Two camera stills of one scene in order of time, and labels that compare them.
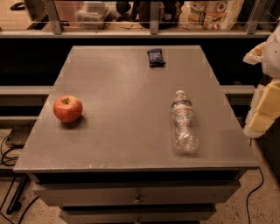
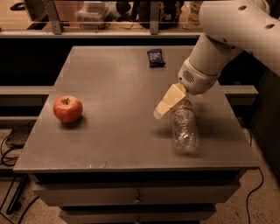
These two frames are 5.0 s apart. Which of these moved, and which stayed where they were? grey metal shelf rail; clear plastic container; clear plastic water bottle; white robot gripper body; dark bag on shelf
Moved: white robot gripper body
Stayed: dark bag on shelf; clear plastic container; grey metal shelf rail; clear plastic water bottle
